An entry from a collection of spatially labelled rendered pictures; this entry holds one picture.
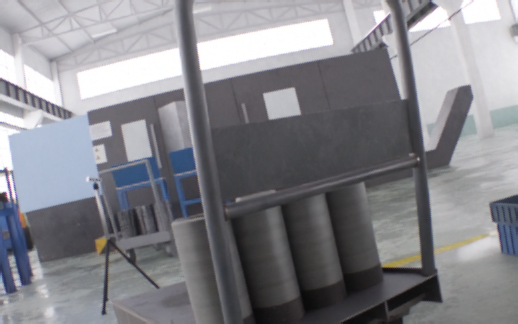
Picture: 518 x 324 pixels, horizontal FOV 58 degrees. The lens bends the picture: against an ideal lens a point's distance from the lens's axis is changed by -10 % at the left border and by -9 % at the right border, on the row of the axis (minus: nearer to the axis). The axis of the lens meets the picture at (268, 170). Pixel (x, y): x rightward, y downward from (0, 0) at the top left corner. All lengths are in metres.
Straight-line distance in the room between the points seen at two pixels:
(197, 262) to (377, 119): 0.48
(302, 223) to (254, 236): 0.13
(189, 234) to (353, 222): 0.41
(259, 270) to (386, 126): 0.42
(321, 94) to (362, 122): 6.58
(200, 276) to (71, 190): 6.69
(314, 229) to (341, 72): 6.72
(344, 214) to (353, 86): 6.61
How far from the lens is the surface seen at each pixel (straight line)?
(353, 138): 1.06
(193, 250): 1.04
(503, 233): 2.31
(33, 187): 7.89
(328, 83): 7.72
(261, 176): 0.93
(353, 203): 1.23
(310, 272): 1.17
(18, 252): 5.54
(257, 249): 1.09
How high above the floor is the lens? 0.59
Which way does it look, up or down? level
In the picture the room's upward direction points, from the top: 13 degrees counter-clockwise
